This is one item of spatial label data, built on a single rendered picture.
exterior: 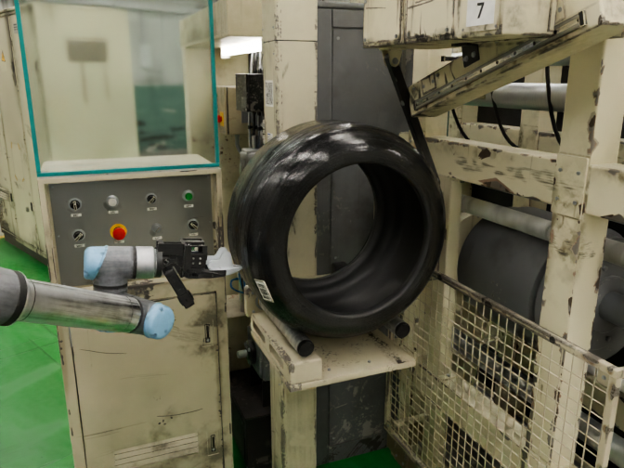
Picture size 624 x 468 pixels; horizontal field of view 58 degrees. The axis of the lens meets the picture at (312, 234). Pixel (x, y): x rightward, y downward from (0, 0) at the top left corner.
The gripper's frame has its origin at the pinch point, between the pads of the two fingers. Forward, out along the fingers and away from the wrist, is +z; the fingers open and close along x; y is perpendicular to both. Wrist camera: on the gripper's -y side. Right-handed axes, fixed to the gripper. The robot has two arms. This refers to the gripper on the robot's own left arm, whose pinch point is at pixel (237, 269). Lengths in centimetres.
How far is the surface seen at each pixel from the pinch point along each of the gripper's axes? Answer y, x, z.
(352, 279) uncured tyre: -8.2, 14.7, 40.4
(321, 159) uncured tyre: 30.1, -11.1, 14.5
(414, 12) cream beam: 66, -3, 38
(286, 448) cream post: -72, 27, 30
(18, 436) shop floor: -117, 123, -59
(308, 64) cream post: 53, 27, 24
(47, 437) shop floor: -116, 118, -47
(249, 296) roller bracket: -16.2, 24.2, 11.4
